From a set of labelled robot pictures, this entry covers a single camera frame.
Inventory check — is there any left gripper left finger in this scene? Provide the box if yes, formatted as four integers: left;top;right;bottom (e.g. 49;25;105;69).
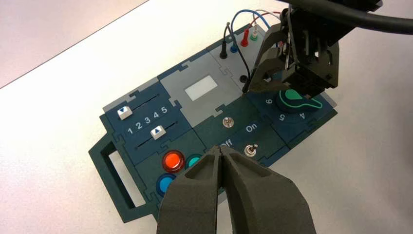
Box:
156;146;223;234

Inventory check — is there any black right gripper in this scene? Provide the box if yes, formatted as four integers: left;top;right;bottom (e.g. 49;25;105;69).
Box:
248;0;383;98

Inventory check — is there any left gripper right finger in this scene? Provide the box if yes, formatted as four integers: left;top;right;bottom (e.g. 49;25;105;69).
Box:
220;147;317;234

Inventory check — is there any black jumper wire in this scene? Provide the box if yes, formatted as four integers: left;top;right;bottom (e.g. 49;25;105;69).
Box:
219;21;252;97

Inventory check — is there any blue push button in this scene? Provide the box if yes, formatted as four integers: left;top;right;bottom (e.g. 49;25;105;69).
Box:
156;174;177;197

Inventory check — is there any green rotary knob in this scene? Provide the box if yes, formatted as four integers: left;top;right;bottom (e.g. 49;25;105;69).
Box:
276;89;323;114

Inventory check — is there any teal push button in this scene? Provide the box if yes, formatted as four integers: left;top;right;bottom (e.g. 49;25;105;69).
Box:
185;154;204;170

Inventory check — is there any red push button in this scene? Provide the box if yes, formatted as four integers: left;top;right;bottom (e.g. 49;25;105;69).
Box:
161;150;185;173

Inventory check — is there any blue grey control box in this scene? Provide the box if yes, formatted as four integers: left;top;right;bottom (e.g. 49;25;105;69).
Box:
89;24;338;224

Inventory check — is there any white slider knob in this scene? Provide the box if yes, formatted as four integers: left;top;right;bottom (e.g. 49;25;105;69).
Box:
117;106;133;120
150;126;167;140

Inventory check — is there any white display window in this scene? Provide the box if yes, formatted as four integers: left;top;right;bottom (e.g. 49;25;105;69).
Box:
184;75;218;101

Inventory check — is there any white jumper wire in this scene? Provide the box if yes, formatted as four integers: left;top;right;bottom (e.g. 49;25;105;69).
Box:
251;9;282;40

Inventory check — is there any red jumper wire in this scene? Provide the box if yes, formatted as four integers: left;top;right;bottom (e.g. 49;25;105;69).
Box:
241;12;282;47

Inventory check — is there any blue jumper wire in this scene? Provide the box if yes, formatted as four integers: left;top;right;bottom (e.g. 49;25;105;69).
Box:
229;9;272;54

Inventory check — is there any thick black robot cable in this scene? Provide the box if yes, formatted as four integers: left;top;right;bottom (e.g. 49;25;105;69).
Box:
287;0;413;35

